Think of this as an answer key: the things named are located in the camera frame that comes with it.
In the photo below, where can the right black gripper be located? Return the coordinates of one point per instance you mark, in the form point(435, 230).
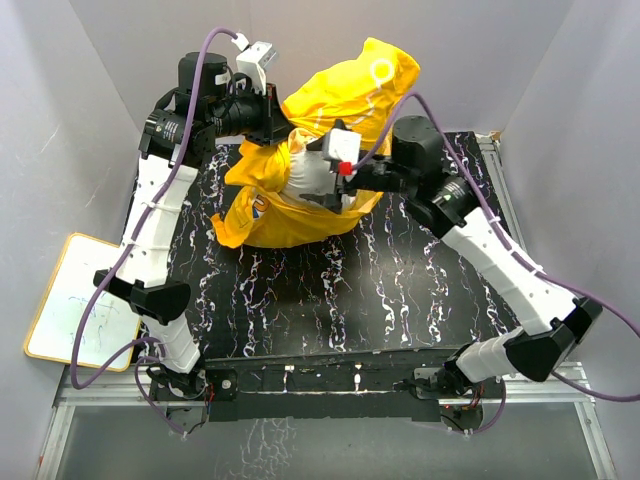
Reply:
point(333, 202)

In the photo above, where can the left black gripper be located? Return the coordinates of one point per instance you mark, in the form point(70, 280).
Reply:
point(276, 123)

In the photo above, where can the white pillow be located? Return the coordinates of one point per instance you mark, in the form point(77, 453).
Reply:
point(309, 175)

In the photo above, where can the yellow Pikachu pillowcase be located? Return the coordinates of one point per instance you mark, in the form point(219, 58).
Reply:
point(281, 187)

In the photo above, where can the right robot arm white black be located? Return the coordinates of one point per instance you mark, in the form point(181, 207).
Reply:
point(552, 320)

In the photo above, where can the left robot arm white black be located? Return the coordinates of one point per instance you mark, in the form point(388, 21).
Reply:
point(210, 101)

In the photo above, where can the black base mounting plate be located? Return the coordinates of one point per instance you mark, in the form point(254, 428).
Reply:
point(407, 383)

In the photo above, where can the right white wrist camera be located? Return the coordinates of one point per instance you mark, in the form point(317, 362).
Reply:
point(341, 148)

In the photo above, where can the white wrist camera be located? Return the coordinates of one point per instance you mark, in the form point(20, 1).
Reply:
point(254, 60)
point(341, 148)

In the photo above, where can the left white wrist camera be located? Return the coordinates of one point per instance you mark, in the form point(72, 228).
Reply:
point(254, 60)

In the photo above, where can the small whiteboard wooden frame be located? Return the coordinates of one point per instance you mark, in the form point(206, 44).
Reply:
point(111, 323)

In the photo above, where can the aluminium extrusion frame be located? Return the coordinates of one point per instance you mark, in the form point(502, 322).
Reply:
point(133, 387)

